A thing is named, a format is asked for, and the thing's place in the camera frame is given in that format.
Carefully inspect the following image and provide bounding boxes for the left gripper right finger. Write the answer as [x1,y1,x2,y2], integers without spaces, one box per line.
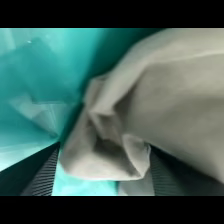
[149,147,224,197]

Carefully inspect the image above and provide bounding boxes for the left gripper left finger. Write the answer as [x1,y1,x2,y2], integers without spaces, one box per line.
[0,141,62,197]

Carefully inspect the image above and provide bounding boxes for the brown polo shirt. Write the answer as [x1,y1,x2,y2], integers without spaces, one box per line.
[59,28,224,197]

